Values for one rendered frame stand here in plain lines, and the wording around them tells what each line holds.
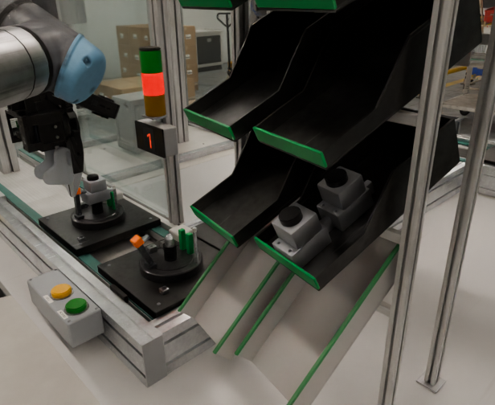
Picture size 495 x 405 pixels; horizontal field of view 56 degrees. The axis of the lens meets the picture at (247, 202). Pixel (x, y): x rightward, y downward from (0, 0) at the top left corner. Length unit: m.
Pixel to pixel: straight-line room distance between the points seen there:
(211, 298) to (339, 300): 0.25
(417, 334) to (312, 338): 0.40
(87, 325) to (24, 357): 0.16
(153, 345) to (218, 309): 0.14
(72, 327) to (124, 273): 0.17
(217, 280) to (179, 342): 0.16
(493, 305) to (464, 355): 0.21
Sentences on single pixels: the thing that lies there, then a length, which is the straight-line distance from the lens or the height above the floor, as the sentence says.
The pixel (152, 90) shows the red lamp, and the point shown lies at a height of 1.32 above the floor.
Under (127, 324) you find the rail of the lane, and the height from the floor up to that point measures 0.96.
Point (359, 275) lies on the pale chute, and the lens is 0.72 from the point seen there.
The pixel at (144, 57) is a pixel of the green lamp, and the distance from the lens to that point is 1.12.
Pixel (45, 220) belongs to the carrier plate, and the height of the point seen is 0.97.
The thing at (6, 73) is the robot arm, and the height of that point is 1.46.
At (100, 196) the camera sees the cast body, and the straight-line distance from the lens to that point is 1.28.
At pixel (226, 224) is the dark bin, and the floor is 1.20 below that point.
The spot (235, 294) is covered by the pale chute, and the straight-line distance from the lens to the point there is 0.82.
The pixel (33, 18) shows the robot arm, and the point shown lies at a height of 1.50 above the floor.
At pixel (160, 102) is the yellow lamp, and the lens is 1.13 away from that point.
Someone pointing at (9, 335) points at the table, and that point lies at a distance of 1.16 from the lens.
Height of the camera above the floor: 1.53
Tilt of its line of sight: 24 degrees down
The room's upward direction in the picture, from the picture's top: 1 degrees counter-clockwise
